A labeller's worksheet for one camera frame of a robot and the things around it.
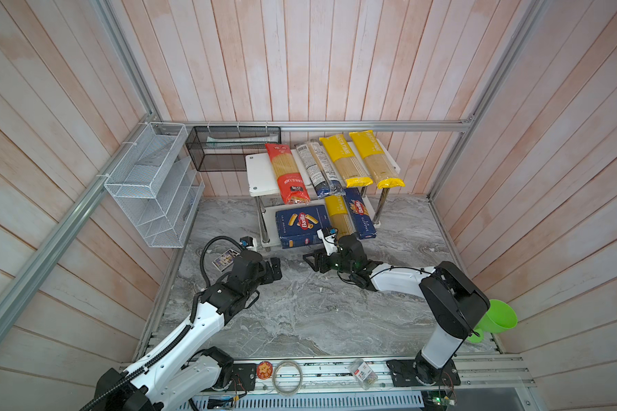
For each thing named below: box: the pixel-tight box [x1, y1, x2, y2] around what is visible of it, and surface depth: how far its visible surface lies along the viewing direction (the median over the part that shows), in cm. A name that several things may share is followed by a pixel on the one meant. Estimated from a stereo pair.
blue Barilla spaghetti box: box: [343, 186, 378, 240], surface depth 103 cm
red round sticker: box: [256, 361, 274, 381], surface depth 76 cm
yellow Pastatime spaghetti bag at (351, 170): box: [318, 133, 374, 188], surface depth 81 cm
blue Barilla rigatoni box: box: [275, 204, 331, 250], surface depth 96 cm
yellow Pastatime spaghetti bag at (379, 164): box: [348, 130, 406, 190], surface depth 81 cm
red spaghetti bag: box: [265, 142, 311, 205], surface depth 78 cm
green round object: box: [466, 299, 519, 343], surface depth 71 cm
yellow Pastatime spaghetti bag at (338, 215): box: [324, 194, 357, 239], surface depth 105 cm
